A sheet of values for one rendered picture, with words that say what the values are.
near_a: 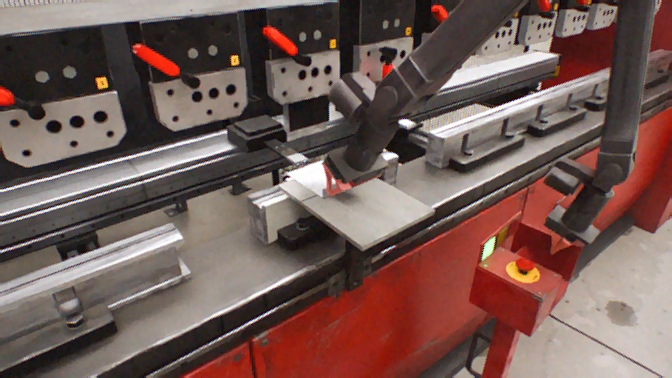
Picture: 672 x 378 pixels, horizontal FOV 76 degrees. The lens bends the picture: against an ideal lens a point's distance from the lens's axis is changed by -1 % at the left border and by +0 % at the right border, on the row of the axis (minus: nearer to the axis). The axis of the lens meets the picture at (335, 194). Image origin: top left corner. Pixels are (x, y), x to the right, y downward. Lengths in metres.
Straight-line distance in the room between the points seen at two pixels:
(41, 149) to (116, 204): 0.39
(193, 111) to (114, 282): 0.33
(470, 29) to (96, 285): 0.70
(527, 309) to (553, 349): 1.00
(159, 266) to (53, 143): 0.29
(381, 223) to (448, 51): 0.32
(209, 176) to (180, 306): 0.39
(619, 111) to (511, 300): 0.45
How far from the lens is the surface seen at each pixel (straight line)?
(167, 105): 0.72
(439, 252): 1.21
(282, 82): 0.80
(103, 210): 1.07
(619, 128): 1.00
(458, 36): 0.62
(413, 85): 0.64
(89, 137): 0.70
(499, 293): 1.09
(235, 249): 0.94
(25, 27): 0.67
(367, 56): 0.91
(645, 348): 2.26
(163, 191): 1.09
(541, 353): 2.03
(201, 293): 0.86
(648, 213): 2.99
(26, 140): 0.70
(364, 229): 0.76
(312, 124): 0.91
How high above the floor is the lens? 1.44
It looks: 31 degrees down
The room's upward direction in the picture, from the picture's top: straight up
